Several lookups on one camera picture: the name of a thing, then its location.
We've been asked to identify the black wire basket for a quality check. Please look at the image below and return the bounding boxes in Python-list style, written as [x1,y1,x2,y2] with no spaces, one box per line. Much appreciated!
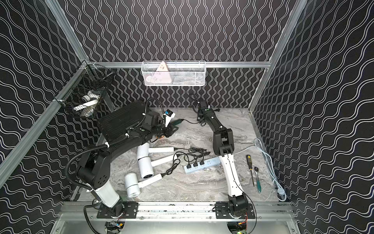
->
[55,64,115,119]

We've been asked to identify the white hair dryer middle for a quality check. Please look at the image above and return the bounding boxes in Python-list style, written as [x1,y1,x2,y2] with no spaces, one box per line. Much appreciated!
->
[137,155,173,179]

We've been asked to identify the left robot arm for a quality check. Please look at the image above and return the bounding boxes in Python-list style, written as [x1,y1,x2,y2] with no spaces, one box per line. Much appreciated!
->
[65,106,177,212]

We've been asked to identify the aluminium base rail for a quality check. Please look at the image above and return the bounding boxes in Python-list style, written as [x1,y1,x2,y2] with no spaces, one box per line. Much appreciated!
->
[59,201,293,220]

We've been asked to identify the white items in basket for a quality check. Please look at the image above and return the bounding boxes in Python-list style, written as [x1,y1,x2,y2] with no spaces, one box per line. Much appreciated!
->
[73,91,101,118]

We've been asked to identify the black plastic tool case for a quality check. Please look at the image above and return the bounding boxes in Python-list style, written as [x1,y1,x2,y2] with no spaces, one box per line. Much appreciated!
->
[98,100,145,142]

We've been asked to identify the pink triangular card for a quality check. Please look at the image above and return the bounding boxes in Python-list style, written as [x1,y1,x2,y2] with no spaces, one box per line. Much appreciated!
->
[147,61,172,84]

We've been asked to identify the green hair dryer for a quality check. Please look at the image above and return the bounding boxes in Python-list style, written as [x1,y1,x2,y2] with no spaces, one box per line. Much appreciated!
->
[156,119,184,138]

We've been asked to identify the light blue power strip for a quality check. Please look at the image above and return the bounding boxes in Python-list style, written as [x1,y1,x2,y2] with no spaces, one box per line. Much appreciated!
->
[184,157,221,174]

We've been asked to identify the white hair dryer lower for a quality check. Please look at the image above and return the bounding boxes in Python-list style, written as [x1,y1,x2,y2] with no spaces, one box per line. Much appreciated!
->
[125,173,162,198]

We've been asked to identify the green dryer black cable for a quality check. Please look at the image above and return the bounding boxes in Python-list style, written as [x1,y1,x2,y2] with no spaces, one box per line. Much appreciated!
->
[183,108,221,127]

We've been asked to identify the clear wall basket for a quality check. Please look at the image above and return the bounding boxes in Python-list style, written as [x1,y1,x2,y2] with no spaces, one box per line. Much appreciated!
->
[141,60,206,87]

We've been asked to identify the white hair dryer upper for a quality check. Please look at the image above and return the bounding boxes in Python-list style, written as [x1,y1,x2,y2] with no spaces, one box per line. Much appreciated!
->
[136,142,175,160]

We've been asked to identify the green handled wrench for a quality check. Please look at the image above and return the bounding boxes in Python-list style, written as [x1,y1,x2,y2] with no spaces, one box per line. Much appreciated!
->
[254,167,262,193]

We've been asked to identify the grey power strip cord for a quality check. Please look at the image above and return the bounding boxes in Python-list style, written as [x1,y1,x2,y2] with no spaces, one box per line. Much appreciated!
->
[233,138,287,202]

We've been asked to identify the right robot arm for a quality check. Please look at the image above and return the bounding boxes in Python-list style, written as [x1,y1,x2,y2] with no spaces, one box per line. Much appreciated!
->
[197,98,256,218]

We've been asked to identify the yellow black screwdriver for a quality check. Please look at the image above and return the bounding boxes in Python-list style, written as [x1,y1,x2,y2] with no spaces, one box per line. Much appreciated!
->
[246,155,255,186]

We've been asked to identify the white hair dryer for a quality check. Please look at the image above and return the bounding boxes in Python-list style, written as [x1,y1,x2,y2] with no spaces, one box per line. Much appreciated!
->
[136,142,175,160]
[137,155,173,179]
[125,173,162,198]

